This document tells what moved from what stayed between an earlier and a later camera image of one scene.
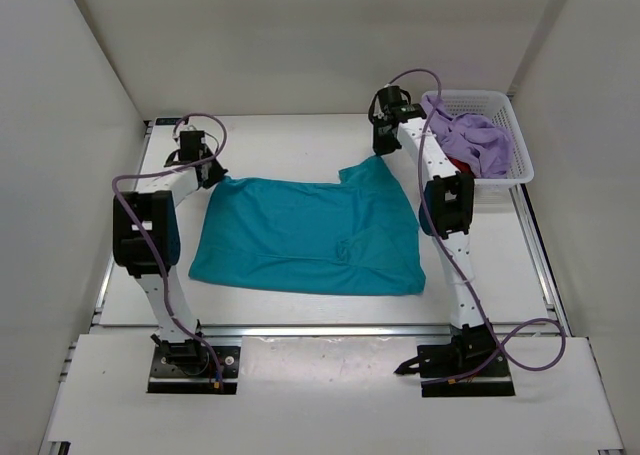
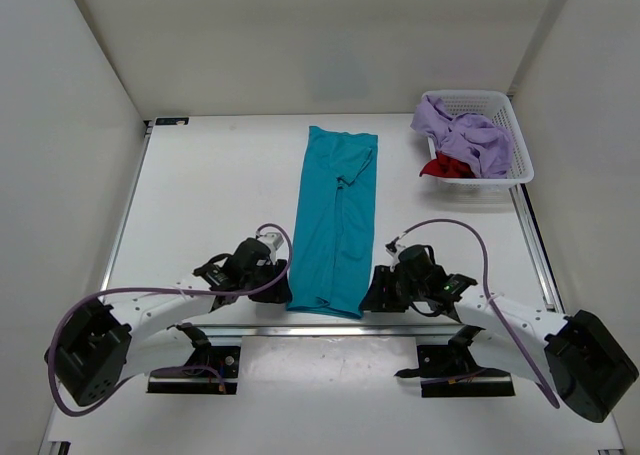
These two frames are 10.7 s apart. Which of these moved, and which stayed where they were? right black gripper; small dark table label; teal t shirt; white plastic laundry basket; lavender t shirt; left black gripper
Moved: right black gripper; teal t shirt; left black gripper
Stayed: small dark table label; white plastic laundry basket; lavender t shirt
